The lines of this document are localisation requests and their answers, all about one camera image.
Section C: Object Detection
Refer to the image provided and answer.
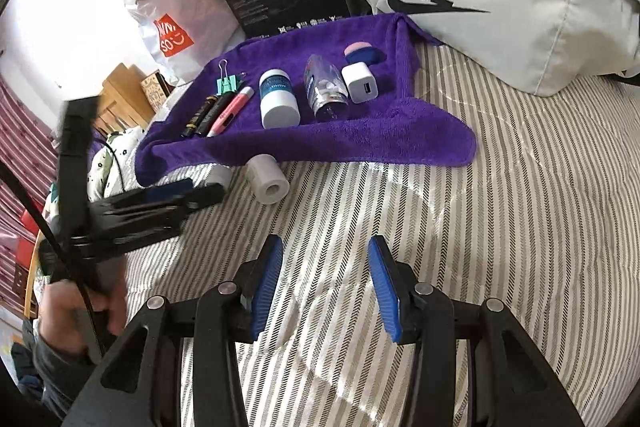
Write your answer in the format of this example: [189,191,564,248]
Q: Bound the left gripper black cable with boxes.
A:
[0,160,109,353]

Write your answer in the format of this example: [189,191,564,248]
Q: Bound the purple towel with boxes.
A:
[134,12,478,188]

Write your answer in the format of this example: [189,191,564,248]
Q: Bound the person's left forearm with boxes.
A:
[11,334,96,421]

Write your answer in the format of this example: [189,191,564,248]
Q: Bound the pink highlighter pen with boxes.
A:
[206,86,255,138]

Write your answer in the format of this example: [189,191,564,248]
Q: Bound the patterned notebook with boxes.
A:
[140,70,174,114]

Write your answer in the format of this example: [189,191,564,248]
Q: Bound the black gold label tube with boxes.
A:
[181,94,219,139]

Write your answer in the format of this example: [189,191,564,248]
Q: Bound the white blue label bottle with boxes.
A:
[259,68,300,129]

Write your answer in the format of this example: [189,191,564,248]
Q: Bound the small white dropper bottle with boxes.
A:
[204,165,233,191]

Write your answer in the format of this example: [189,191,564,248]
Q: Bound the pink blue eraser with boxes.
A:
[344,41,386,66]

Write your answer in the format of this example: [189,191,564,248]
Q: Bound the white Miniso plastic bag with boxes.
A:
[120,0,245,84]

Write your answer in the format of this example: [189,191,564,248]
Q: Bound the striped grey bed quilt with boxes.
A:
[127,46,639,426]

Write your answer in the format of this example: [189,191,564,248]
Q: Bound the clear pill bottle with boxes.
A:
[304,54,349,122]

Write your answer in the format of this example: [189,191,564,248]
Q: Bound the person's left hand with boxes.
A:
[38,258,127,355]

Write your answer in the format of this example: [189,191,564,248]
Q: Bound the teal binder clip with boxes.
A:
[216,58,246,95]

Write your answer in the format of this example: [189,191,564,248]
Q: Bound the small white tape roll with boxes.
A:
[246,154,290,206]

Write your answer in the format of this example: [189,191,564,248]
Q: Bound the white usb charger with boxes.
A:
[342,62,378,104]

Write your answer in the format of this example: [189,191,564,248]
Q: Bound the black rectangular stick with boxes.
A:
[195,91,235,136]

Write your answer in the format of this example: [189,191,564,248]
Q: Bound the wooden headboard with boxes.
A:
[93,63,155,135]

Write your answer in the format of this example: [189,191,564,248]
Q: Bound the white floral pillow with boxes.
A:
[41,126,147,220]

